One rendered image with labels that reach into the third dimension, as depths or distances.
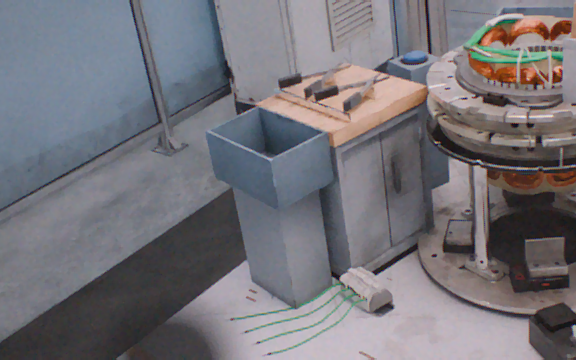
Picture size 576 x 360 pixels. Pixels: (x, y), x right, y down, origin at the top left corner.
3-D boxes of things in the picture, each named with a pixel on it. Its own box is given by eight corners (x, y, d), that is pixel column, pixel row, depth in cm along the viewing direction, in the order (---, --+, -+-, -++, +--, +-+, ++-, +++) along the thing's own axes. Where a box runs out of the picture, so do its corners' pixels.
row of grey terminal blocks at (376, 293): (398, 306, 129) (396, 284, 127) (374, 320, 127) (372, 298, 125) (359, 279, 137) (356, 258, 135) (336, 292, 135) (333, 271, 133)
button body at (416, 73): (450, 181, 160) (442, 58, 148) (421, 194, 158) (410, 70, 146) (427, 169, 166) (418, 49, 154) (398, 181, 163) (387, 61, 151)
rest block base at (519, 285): (509, 273, 129) (508, 262, 128) (561, 268, 128) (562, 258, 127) (514, 293, 125) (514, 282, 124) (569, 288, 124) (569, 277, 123)
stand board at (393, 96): (334, 148, 122) (332, 133, 121) (257, 117, 136) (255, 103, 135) (428, 99, 132) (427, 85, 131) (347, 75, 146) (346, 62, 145)
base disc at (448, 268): (588, 351, 113) (589, 346, 113) (370, 260, 139) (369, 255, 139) (708, 220, 135) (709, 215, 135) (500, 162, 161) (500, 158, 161)
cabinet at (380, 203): (354, 290, 135) (335, 147, 122) (283, 249, 148) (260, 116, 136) (436, 237, 144) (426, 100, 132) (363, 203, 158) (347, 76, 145)
